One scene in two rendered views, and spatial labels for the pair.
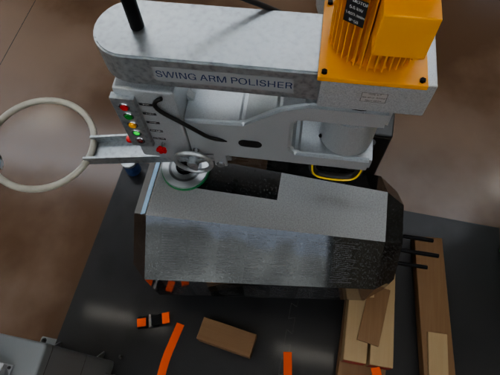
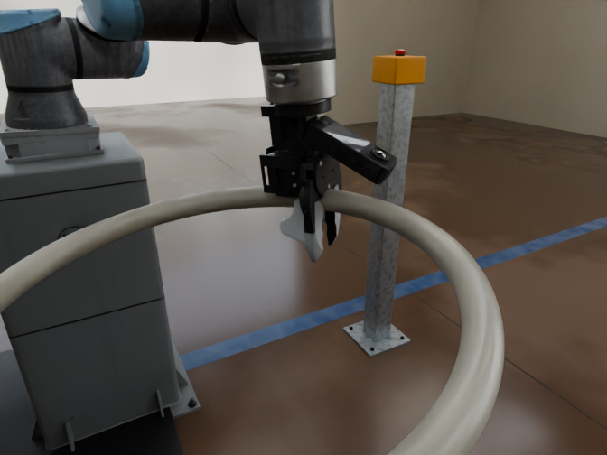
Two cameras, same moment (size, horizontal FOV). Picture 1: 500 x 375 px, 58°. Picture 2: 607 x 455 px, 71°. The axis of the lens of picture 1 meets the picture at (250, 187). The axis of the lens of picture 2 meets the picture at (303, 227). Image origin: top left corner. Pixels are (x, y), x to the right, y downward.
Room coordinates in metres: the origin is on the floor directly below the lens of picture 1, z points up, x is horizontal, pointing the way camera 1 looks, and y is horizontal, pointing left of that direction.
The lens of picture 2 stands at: (1.42, 0.75, 1.13)
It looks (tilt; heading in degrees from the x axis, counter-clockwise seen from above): 24 degrees down; 136
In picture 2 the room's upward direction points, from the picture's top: straight up
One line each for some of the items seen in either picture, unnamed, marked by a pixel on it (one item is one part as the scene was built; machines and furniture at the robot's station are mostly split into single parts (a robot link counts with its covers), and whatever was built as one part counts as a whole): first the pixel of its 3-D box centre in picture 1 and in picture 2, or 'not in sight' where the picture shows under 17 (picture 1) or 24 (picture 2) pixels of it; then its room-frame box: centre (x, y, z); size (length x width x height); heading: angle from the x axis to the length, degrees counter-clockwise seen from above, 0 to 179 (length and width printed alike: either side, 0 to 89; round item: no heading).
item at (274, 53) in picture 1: (259, 56); not in sight; (0.92, -0.06, 1.60); 0.96 x 0.25 x 0.17; 78
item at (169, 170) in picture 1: (185, 167); not in sight; (0.99, 0.29, 0.82); 0.21 x 0.21 x 0.01
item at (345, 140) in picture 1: (350, 119); not in sight; (0.85, -0.36, 1.32); 0.19 x 0.19 x 0.20
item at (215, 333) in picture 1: (227, 338); not in sight; (0.33, 0.18, 0.07); 0.30 x 0.12 x 0.12; 68
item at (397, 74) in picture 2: not in sight; (386, 214); (0.59, 1.96, 0.54); 0.20 x 0.20 x 1.09; 74
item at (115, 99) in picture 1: (133, 120); not in sight; (0.89, 0.38, 1.35); 0.08 x 0.03 x 0.28; 78
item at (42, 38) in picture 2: not in sight; (36, 46); (0.13, 1.07, 1.11); 0.17 x 0.15 x 0.18; 82
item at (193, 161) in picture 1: (195, 154); not in sight; (0.85, 0.19, 1.18); 0.15 x 0.10 x 0.15; 78
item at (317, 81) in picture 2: not in sight; (299, 82); (1.02, 1.12, 1.08); 0.10 x 0.09 x 0.05; 109
